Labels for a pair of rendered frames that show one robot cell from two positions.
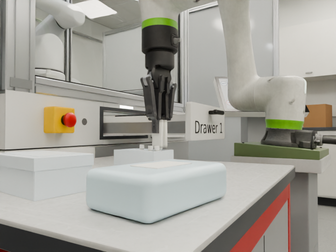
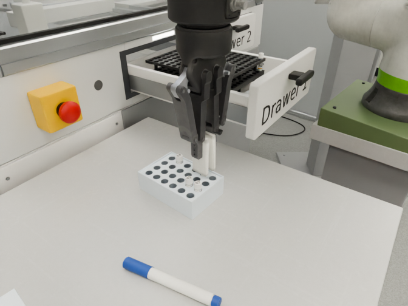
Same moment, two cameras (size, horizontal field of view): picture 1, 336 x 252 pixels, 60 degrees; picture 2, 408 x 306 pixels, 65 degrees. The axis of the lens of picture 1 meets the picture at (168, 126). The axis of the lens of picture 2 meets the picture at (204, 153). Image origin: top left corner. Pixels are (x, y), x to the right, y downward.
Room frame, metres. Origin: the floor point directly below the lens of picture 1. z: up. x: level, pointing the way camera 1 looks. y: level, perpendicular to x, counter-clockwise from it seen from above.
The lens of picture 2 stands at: (0.30, -0.02, 1.13)
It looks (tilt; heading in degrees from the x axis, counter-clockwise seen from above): 33 degrees down; 6
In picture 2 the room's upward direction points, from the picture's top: straight up
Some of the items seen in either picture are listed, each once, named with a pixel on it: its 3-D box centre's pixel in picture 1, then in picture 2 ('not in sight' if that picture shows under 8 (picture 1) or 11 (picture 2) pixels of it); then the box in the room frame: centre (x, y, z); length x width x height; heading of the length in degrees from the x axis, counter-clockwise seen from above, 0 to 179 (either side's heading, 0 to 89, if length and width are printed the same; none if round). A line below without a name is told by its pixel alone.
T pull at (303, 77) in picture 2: (215, 112); (299, 76); (0.93, -0.15, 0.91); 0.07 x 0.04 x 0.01; 150
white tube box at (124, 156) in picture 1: (143, 157); (180, 182); (0.73, 0.06, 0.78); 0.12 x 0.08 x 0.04; 57
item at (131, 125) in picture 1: (153, 126); (203, 73); (1.05, 0.05, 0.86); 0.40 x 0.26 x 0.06; 60
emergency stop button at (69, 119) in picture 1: (68, 120); (68, 111); (0.79, 0.27, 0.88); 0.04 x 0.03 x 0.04; 150
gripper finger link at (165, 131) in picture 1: (161, 133); (207, 150); (0.74, 0.02, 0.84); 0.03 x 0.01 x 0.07; 56
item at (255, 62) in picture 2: not in sight; (243, 68); (0.99, -0.04, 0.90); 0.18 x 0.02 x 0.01; 150
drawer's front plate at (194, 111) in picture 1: (207, 122); (284, 88); (0.94, -0.13, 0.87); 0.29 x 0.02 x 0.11; 150
